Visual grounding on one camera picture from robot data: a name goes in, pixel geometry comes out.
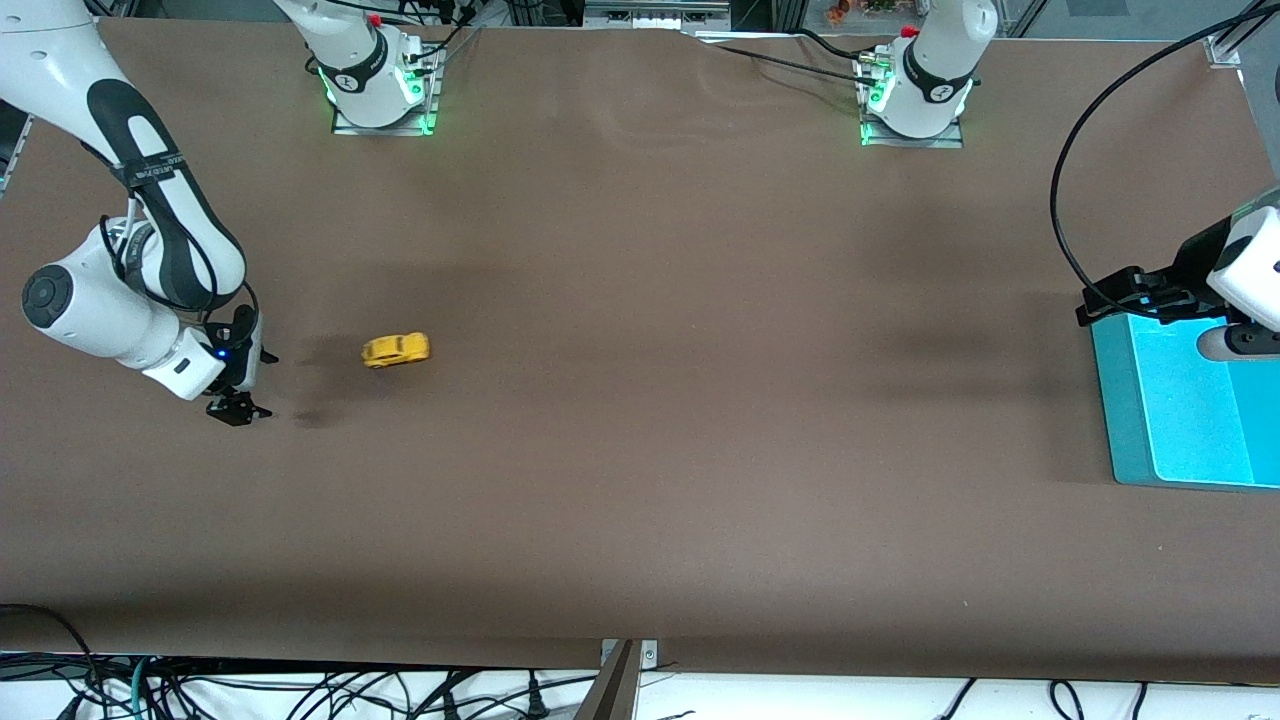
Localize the yellow toy beetle car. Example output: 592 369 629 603
362 333 431 369

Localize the teal plastic storage bin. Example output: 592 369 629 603
1090 308 1280 493

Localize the brown table cover sheet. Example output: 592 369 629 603
0 18 1280 686

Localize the dark brown stand bar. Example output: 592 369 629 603
575 640 641 720

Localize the grey power strip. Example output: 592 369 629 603
583 0 731 31

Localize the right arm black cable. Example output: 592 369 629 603
100 190 261 331

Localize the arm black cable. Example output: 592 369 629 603
100 190 261 331
1050 8 1280 296

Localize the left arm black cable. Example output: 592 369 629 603
1050 8 1280 296

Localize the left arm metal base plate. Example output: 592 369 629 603
860 55 966 149

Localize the black cable with long loop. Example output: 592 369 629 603
0 604 106 720

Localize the aluminium table edge rail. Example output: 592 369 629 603
0 105 36 201

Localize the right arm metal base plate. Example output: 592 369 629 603
332 45 441 136

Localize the short black base cable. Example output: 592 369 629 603
795 28 866 59

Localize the long black base cable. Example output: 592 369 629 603
700 42 886 89

